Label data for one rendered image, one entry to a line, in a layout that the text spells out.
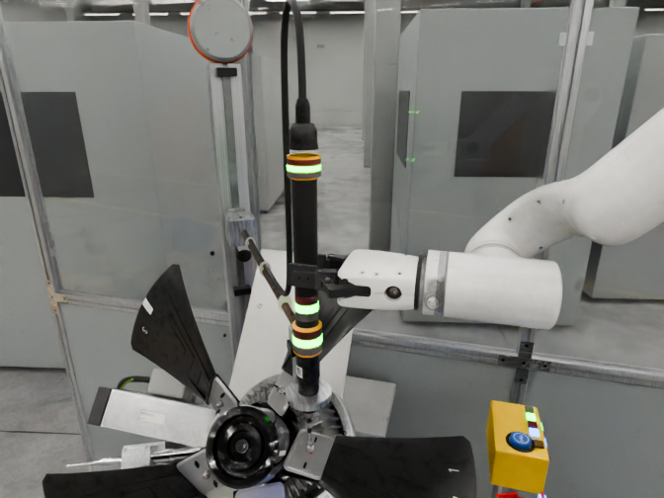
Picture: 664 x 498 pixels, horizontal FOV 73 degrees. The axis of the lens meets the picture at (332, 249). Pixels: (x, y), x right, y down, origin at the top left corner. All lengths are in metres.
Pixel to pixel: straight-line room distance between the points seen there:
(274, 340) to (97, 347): 1.10
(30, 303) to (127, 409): 2.30
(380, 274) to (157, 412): 0.62
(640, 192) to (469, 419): 1.19
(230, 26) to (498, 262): 0.92
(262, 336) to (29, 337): 2.50
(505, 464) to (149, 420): 0.71
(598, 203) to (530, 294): 0.12
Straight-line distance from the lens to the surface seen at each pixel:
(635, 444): 1.70
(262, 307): 1.09
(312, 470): 0.78
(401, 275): 0.56
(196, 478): 0.88
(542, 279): 0.57
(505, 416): 1.11
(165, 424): 1.02
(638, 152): 0.53
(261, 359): 1.07
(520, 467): 1.05
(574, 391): 1.56
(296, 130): 0.56
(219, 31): 1.26
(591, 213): 0.53
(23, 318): 3.39
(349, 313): 0.76
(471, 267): 0.56
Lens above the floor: 1.74
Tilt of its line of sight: 20 degrees down
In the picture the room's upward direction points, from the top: straight up
